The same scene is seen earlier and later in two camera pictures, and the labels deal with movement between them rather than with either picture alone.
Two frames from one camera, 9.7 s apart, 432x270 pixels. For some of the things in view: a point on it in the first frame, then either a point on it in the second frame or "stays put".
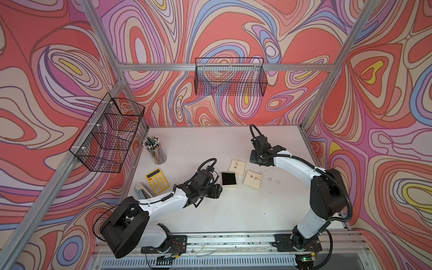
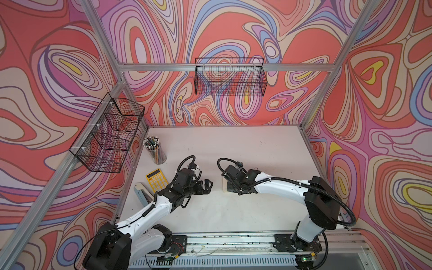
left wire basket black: [103, 143] stays put
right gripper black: [252, 158] → [230, 189]
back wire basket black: [230, 77] stays put
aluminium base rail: [345, 250] stays put
